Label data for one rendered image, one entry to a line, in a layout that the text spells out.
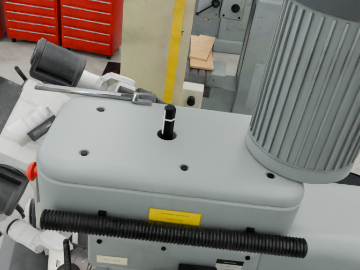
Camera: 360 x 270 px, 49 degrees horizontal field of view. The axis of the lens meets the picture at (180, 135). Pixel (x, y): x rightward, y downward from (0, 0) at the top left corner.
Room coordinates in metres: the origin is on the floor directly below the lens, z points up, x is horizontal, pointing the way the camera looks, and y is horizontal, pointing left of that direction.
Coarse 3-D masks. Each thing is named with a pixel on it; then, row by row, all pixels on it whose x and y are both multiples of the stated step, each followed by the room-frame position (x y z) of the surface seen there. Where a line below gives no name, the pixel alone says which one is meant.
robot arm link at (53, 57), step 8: (48, 48) 1.08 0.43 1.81; (56, 48) 1.10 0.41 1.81; (64, 48) 1.13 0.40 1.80; (48, 56) 1.07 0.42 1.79; (56, 56) 1.08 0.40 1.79; (64, 56) 1.09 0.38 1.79; (72, 56) 1.11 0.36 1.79; (40, 64) 1.06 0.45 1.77; (48, 64) 1.06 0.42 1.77; (56, 64) 1.07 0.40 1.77; (64, 64) 1.08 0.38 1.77; (72, 64) 1.09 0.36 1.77; (48, 72) 1.08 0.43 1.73; (56, 72) 1.07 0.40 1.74; (64, 72) 1.07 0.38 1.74; (72, 72) 1.08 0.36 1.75
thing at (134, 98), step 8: (40, 88) 0.70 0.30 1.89; (48, 88) 0.70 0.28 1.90; (56, 88) 0.70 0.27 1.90; (64, 88) 0.71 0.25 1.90; (72, 88) 0.71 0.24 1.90; (80, 88) 0.72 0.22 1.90; (96, 96) 0.71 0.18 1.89; (104, 96) 0.71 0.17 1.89; (112, 96) 0.71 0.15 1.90; (120, 96) 0.71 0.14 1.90; (128, 96) 0.72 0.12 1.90; (136, 96) 0.72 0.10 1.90; (144, 96) 0.73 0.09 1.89; (152, 96) 0.74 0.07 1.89; (144, 104) 0.70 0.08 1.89
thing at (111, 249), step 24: (96, 240) 0.48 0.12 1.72; (120, 240) 0.49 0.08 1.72; (144, 240) 0.49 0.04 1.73; (96, 264) 0.48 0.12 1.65; (120, 264) 0.49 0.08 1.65; (144, 264) 0.49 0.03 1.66; (168, 264) 0.49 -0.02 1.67; (192, 264) 0.49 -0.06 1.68; (216, 264) 0.50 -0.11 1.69; (240, 264) 0.50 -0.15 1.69
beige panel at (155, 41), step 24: (144, 0) 2.31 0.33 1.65; (168, 0) 2.32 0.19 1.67; (192, 0) 2.33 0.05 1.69; (144, 24) 2.32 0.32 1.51; (168, 24) 2.32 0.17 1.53; (144, 48) 2.32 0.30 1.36; (168, 48) 2.32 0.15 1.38; (120, 72) 2.31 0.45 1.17; (144, 72) 2.32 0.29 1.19; (168, 72) 2.32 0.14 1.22; (168, 96) 2.32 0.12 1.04
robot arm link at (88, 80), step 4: (84, 72) 1.33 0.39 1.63; (88, 72) 1.34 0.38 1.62; (84, 76) 1.32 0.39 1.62; (88, 76) 1.32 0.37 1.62; (92, 76) 1.32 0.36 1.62; (96, 76) 1.32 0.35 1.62; (100, 76) 1.34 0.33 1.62; (80, 80) 1.31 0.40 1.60; (84, 80) 1.31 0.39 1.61; (88, 80) 1.30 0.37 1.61; (92, 80) 1.30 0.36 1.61; (96, 80) 1.30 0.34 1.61; (80, 84) 1.30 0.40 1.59; (84, 84) 1.30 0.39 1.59; (88, 84) 1.30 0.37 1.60; (92, 84) 1.30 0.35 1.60; (88, 88) 1.30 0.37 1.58; (92, 88) 1.29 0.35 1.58
